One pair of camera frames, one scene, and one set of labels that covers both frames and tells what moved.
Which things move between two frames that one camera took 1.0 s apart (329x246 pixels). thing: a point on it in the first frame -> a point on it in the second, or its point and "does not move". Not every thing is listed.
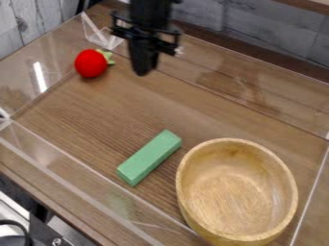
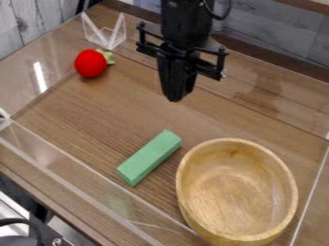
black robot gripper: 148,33 -> 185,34
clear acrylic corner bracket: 96,35 does not move
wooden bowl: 237,191 does not move
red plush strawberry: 91,61 does not move
